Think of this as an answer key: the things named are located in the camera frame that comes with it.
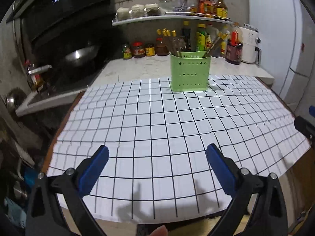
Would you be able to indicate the green label small jar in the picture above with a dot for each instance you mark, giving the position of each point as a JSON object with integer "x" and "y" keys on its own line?
{"x": 126, "y": 52}

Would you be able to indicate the white spice container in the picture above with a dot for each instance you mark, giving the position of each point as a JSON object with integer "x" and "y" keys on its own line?
{"x": 137, "y": 11}
{"x": 122, "y": 13}
{"x": 152, "y": 10}

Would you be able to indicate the green label bottle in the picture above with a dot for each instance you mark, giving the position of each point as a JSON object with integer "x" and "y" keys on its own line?
{"x": 201, "y": 35}

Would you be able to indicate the white grid-pattern mat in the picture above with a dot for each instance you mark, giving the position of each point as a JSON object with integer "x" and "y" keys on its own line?
{"x": 157, "y": 170}

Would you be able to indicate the steel wok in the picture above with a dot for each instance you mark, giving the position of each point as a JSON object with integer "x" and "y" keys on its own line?
{"x": 81, "y": 56}

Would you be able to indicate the thin wooden chopstick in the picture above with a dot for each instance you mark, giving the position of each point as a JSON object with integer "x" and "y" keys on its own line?
{"x": 217, "y": 42}

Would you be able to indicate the white wall shelf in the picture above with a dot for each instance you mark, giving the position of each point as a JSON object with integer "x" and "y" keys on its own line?
{"x": 174, "y": 16}

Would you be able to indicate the tall brown sauce bottle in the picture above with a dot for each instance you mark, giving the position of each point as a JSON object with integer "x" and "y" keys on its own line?
{"x": 221, "y": 9}

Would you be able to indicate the gold-capped wooden chopstick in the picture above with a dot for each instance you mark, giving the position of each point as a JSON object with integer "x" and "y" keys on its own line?
{"x": 167, "y": 40}

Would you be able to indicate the white refrigerator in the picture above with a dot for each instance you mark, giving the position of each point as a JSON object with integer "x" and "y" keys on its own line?
{"x": 286, "y": 31}

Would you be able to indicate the left hand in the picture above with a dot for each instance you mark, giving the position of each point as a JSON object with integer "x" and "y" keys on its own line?
{"x": 160, "y": 231}

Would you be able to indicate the black range hood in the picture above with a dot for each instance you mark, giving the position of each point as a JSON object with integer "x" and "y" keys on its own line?
{"x": 50, "y": 29}

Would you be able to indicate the middle white spice container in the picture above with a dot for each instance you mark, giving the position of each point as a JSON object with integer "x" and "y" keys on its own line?
{"x": 137, "y": 11}

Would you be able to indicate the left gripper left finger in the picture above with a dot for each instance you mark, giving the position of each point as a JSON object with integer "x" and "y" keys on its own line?
{"x": 45, "y": 216}

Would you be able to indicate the tall black sauce bottle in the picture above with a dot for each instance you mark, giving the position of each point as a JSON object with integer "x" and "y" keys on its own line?
{"x": 186, "y": 33}

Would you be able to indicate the white air fryer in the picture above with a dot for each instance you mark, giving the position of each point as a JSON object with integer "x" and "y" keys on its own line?
{"x": 251, "y": 53}

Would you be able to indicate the left white spice container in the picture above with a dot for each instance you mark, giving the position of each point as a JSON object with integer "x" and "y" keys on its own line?
{"x": 122, "y": 13}

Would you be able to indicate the right white spice container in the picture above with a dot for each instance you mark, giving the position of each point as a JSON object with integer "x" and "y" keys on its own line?
{"x": 152, "y": 10}

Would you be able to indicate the orange carton box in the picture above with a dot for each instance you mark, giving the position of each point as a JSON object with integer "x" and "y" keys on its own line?
{"x": 202, "y": 6}

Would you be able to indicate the red label chili jar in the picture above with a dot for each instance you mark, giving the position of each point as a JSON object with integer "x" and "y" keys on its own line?
{"x": 138, "y": 49}

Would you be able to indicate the yellow label small jar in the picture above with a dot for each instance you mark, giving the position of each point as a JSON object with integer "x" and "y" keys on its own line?
{"x": 150, "y": 49}

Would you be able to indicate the green perforated utensil holder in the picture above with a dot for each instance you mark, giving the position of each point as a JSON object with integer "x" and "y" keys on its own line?
{"x": 189, "y": 72}

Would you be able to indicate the black stove top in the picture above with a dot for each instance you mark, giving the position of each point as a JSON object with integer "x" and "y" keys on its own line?
{"x": 61, "y": 93}

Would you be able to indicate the red-lid glass jar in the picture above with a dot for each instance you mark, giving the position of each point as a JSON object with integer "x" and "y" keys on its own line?
{"x": 165, "y": 6}

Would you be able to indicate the dark soy sauce bottle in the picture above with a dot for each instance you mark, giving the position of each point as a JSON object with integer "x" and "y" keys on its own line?
{"x": 234, "y": 48}

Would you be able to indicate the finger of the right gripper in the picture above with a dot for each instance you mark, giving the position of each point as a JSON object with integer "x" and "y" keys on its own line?
{"x": 305, "y": 125}

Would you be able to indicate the small oil bottle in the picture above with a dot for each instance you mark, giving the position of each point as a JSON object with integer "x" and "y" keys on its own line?
{"x": 209, "y": 8}

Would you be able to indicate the red-lid brown sauce jar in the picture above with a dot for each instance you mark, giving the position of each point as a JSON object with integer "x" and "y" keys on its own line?
{"x": 160, "y": 47}

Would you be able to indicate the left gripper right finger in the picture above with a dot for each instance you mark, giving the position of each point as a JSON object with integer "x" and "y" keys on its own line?
{"x": 269, "y": 215}

